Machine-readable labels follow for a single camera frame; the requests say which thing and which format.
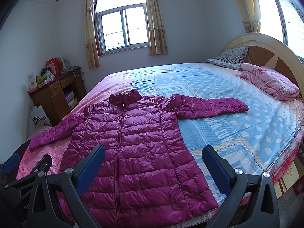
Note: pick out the side window beige curtain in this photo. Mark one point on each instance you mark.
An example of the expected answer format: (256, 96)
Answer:
(250, 15)

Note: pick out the folded pink quilt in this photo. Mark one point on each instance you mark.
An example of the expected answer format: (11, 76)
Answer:
(270, 81)

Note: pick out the pink clothes on floor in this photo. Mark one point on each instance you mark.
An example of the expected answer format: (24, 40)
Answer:
(41, 126)

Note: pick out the right beige curtain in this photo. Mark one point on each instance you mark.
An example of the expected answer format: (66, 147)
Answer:
(157, 39)

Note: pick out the white paper bag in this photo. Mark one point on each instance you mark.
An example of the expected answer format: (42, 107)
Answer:
(38, 114)

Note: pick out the magenta puffer jacket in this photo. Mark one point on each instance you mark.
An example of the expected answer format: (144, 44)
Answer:
(149, 177)

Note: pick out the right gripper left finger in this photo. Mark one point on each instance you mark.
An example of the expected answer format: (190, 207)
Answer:
(45, 211)

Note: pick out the left beige curtain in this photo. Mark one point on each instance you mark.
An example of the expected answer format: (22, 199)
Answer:
(92, 44)

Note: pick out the brown wooden desk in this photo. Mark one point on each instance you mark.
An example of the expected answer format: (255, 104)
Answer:
(51, 97)

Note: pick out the window with metal frame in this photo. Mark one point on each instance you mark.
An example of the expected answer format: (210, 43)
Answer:
(121, 25)

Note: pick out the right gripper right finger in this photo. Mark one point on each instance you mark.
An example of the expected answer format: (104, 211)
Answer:
(262, 208)

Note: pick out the blue and pink bedsheet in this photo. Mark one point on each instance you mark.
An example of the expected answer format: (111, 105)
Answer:
(265, 138)

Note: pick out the stacked boxes in desk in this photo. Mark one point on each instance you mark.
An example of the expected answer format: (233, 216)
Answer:
(70, 98)

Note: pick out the white card box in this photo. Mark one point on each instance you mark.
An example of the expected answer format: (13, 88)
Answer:
(32, 81)

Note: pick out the red gift box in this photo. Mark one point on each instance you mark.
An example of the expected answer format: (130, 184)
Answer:
(55, 65)

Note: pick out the green bag on desk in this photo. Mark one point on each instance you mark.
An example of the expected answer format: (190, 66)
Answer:
(42, 80)

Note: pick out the wooden bed headboard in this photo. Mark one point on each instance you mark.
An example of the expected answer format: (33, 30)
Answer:
(268, 51)

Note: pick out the patterned grey pillow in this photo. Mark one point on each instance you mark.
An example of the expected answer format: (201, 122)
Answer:
(231, 58)

